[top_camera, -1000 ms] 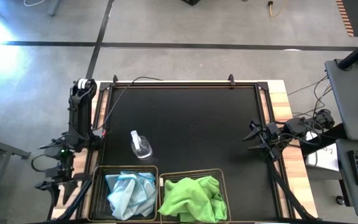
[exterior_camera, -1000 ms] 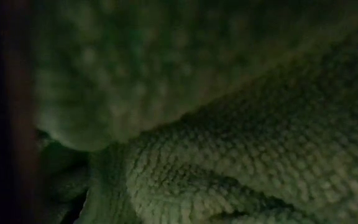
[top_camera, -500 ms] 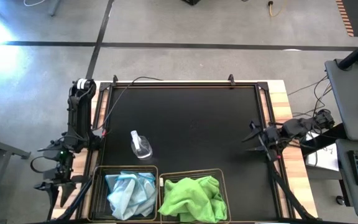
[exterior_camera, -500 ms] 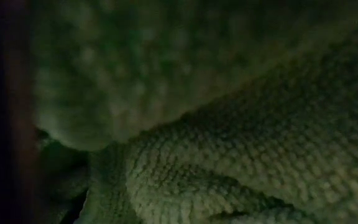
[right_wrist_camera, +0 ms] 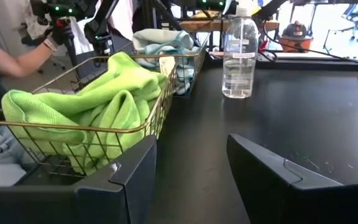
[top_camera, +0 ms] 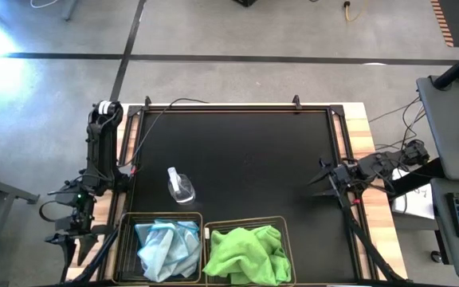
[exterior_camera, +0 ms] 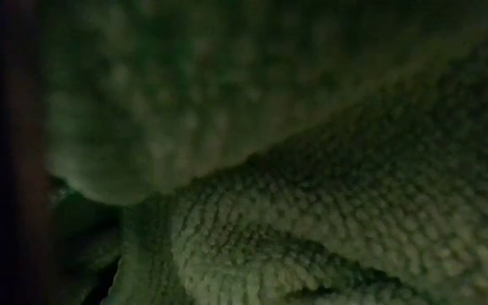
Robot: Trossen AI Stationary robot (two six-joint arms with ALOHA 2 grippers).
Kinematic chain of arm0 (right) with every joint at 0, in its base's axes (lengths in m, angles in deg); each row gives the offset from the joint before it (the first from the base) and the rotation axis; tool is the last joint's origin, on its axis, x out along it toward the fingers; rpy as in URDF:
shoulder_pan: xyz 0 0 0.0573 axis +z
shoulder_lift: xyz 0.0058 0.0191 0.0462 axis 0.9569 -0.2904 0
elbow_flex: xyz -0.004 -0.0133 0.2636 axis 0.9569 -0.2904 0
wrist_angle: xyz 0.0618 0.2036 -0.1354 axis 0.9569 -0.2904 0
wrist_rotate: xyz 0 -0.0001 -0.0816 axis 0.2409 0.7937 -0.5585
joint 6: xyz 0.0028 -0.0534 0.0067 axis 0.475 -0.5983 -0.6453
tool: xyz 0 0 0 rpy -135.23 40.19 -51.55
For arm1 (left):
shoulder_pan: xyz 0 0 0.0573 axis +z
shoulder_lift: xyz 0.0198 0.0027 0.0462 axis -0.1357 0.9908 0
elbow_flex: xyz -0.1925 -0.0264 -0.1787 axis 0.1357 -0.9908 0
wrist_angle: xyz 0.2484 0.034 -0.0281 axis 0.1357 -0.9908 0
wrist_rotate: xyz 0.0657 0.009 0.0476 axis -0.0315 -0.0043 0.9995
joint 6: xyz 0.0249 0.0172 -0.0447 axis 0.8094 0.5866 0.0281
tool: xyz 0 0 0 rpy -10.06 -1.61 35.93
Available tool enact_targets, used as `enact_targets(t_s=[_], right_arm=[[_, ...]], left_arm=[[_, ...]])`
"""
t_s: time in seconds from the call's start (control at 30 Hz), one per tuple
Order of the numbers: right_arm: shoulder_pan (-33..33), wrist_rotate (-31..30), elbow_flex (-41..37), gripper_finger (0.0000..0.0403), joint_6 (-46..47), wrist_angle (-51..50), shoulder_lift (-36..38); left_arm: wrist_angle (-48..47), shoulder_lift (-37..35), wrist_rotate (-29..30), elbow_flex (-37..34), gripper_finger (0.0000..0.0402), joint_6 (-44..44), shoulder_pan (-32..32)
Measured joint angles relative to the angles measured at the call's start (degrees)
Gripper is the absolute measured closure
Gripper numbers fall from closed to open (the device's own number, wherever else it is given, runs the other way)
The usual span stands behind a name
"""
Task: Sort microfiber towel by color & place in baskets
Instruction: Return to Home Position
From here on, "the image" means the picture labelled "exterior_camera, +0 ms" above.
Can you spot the green microfiber towel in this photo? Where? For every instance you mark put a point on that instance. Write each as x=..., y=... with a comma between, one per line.
x=163, y=106
x=312, y=233

